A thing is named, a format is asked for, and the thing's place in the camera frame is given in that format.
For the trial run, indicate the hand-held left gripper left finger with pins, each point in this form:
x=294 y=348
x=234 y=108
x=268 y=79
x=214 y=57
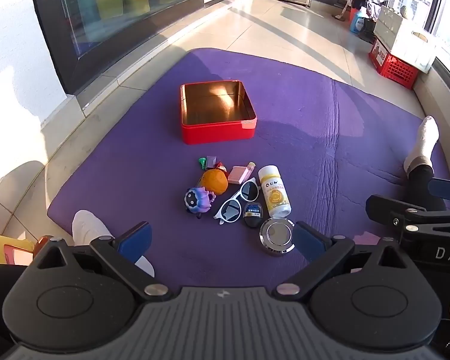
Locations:
x=135 y=238

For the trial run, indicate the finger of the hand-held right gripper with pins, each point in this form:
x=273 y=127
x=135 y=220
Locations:
x=444 y=188
x=386 y=208

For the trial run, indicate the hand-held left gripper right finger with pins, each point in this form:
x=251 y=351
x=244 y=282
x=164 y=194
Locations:
x=309 y=240

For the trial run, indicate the round silver tin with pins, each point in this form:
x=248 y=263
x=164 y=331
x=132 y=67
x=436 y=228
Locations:
x=276 y=236

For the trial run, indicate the white bottle with yellow label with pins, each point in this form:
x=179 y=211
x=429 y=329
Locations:
x=273 y=195

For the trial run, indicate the small black floss case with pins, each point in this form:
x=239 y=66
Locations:
x=253 y=215

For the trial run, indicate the purple cartoon figure toy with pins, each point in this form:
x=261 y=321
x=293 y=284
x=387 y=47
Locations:
x=198 y=200

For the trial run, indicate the white sunglasses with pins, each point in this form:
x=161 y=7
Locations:
x=249 y=191

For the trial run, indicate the orange fruit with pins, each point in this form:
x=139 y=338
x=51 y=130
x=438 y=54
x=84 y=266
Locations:
x=215 y=182

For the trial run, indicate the red tin box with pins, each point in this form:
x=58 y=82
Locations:
x=217 y=131

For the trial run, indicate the person's right leg black trousers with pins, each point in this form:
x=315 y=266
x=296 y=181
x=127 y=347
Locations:
x=420 y=180

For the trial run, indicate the person's leg black trousers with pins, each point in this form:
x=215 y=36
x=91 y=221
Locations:
x=420 y=180
x=0 y=288

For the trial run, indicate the person's left foot white sock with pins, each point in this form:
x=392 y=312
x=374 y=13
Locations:
x=90 y=227

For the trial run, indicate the person's foot white sock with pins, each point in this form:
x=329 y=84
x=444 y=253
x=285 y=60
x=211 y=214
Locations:
x=423 y=138
x=90 y=227

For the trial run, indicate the person's right foot white sock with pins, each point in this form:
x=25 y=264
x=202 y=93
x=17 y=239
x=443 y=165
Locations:
x=423 y=138

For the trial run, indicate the pink lip balm tube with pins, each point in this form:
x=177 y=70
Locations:
x=251 y=165

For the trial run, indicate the purple floor mat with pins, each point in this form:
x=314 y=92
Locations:
x=303 y=138

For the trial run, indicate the small green plastic piece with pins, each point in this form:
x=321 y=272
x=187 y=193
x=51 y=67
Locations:
x=202 y=162

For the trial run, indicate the red snack packet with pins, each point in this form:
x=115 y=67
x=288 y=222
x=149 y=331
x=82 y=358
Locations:
x=220 y=165

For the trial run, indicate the red plastic crate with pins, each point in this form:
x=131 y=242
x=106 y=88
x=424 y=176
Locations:
x=393 y=69

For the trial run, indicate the person's left leg black trousers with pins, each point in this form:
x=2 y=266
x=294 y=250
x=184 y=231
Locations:
x=0 y=288

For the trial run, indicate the white cardboard box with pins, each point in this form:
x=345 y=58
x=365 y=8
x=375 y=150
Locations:
x=405 y=37

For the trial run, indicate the blue detergent bottle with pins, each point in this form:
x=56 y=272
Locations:
x=357 y=22

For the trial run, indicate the pile of clothes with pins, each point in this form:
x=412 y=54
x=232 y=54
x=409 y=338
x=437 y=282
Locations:
x=377 y=5

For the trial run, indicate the sliding glass door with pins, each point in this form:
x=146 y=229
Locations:
x=116 y=15

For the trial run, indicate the dark window frame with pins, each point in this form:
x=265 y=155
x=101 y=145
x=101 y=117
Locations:
x=435 y=11

